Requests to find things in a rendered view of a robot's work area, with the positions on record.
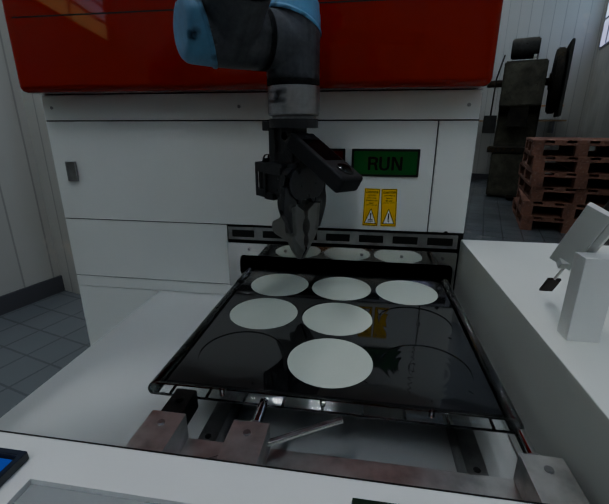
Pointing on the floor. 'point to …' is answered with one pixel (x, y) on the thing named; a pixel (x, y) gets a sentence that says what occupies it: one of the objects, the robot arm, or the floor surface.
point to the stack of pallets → (569, 177)
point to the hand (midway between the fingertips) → (304, 252)
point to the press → (522, 108)
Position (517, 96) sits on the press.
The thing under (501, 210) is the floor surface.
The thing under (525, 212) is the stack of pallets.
